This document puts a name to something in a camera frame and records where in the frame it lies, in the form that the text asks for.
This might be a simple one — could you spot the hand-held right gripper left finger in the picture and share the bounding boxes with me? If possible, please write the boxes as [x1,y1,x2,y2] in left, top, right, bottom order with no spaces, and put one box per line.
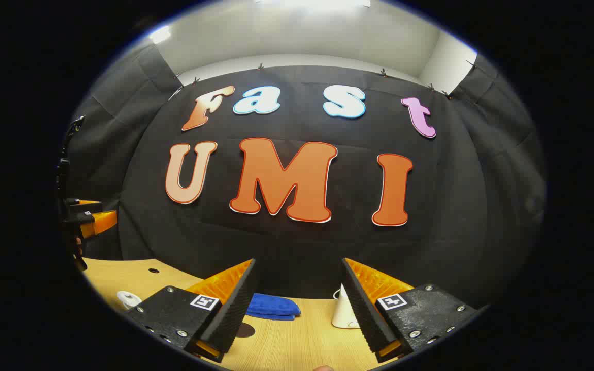
[124,258,257,363]

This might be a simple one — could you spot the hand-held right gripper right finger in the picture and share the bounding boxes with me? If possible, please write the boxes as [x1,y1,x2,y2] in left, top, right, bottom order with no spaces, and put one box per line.
[341,257,489,363]

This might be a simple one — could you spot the white tabletop container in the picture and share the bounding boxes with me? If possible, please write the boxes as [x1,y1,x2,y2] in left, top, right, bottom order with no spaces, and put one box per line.
[331,283,362,330]

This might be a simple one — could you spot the blue folded cloth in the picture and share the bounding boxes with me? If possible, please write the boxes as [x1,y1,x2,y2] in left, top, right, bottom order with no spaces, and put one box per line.
[247,293,302,322]

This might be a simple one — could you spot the black backdrop cloth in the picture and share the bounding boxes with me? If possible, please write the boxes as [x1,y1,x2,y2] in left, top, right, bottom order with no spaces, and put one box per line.
[65,39,548,310]

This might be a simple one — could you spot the bright ceiling light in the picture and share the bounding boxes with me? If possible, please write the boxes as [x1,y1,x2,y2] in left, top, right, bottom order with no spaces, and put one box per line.
[149,25,172,45]

